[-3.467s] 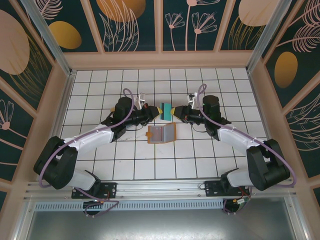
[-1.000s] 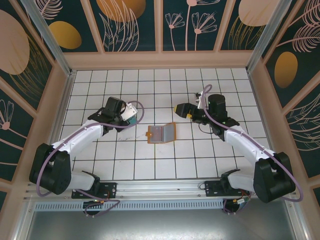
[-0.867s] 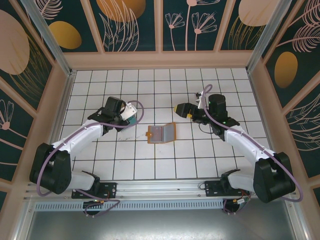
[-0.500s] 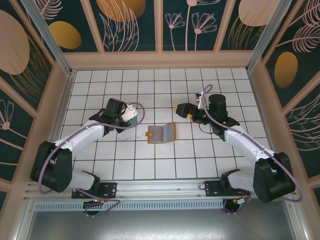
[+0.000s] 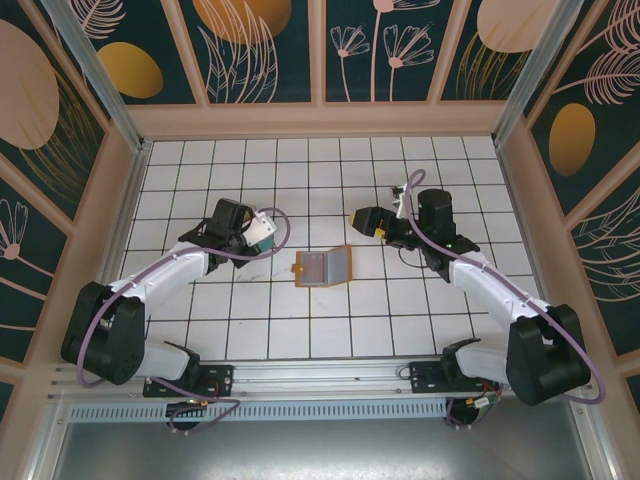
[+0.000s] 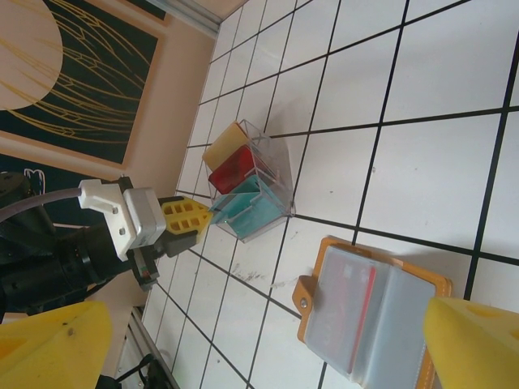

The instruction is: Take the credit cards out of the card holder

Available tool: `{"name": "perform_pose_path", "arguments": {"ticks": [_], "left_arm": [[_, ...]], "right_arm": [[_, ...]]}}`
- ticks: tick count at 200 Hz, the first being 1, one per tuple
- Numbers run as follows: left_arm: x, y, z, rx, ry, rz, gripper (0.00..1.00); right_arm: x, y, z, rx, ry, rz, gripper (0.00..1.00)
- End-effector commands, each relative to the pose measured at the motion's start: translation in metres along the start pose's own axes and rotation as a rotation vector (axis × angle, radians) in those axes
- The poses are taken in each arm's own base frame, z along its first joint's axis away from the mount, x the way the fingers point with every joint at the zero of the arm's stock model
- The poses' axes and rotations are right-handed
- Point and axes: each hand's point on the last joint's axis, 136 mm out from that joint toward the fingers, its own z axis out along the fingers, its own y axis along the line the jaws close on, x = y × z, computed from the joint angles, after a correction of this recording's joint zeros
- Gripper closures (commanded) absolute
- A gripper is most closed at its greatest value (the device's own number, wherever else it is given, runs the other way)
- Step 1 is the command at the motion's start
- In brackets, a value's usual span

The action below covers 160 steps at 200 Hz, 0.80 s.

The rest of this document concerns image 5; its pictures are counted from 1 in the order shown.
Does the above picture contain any tan leather card holder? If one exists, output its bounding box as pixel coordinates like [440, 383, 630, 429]
[291, 244, 354, 290]

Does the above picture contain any grey metal panel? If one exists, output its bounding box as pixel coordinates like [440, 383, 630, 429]
[49, 394, 601, 480]

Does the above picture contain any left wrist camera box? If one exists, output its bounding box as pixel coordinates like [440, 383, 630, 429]
[243, 208, 278, 247]

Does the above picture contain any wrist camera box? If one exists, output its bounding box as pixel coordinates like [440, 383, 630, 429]
[243, 208, 278, 247]
[388, 183, 410, 220]

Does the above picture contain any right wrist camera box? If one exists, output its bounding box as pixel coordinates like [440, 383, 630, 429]
[388, 183, 410, 220]

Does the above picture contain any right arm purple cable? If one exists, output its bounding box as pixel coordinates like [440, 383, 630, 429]
[398, 169, 609, 430]

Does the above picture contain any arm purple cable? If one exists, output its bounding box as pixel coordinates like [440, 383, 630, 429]
[78, 207, 294, 435]
[398, 169, 609, 430]

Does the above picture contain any right gripper thin black cable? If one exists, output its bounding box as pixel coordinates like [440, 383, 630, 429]
[397, 243, 429, 270]

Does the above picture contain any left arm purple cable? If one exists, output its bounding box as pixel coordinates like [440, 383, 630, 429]
[78, 207, 294, 435]

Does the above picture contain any aluminium side rail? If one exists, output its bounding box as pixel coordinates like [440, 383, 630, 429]
[77, 142, 154, 362]
[494, 139, 566, 354]

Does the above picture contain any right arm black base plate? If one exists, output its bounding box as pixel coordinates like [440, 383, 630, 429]
[408, 360, 501, 396]

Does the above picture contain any long aluminium mounting rail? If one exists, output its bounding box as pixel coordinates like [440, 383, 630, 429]
[47, 353, 596, 401]

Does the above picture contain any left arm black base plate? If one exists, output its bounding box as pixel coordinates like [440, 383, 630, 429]
[143, 363, 236, 399]

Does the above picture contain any aluminium frame post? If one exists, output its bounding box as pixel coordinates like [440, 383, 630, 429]
[491, 0, 596, 147]
[39, 0, 152, 153]

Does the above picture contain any grey slotted cable duct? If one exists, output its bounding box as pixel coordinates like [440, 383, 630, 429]
[67, 398, 451, 424]

